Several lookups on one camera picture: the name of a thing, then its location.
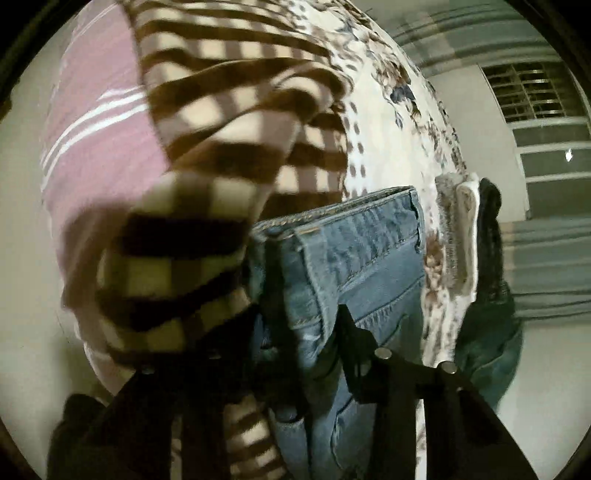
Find white folded cloth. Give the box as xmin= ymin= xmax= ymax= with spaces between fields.
xmin=456 ymin=172 xmax=484 ymax=302

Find teal denim cloth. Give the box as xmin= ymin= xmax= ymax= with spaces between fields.
xmin=455 ymin=295 xmax=525 ymax=412

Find floral bed sheet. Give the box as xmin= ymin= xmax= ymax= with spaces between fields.
xmin=318 ymin=0 xmax=483 ymax=480

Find grey folded cloth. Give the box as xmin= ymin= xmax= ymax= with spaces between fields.
xmin=436 ymin=174 xmax=468 ymax=283

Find blue denim pants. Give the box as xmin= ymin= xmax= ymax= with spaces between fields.
xmin=249 ymin=186 xmax=428 ymax=480

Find brown checkered blanket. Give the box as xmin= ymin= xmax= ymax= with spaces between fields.
xmin=62 ymin=0 xmax=356 ymax=480

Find black folded cloth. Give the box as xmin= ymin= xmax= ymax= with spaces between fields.
xmin=477 ymin=178 xmax=517 ymax=317

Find pink striped towel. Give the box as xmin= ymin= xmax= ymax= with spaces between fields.
xmin=41 ymin=4 xmax=171 ymax=259

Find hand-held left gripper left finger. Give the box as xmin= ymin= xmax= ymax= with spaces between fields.
xmin=92 ymin=307 xmax=301 ymax=480

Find grey striped curtain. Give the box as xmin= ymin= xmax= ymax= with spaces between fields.
xmin=499 ymin=216 xmax=591 ymax=320
xmin=365 ymin=0 xmax=571 ymax=79

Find window with metal grille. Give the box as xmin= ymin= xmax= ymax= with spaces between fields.
xmin=480 ymin=60 xmax=591 ymax=221

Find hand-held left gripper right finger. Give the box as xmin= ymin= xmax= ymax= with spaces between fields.
xmin=336 ymin=304 xmax=540 ymax=480

